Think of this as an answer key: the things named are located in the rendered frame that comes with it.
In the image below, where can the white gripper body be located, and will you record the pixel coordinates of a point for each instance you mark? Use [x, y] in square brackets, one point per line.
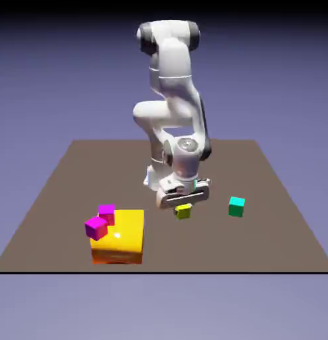
[185, 198]

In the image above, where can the small yellow-green cube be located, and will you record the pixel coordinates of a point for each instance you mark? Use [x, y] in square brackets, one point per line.
[183, 211]

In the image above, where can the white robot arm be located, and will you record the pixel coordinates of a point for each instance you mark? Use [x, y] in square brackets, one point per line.
[174, 106]

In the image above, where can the small teal cube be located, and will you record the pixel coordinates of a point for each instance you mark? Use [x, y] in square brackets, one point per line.
[236, 207]

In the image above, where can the small magenta cube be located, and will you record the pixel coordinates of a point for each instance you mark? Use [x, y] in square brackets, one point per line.
[107, 212]
[96, 228]

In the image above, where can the large yellow box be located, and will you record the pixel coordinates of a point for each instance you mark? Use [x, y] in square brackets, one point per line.
[122, 236]

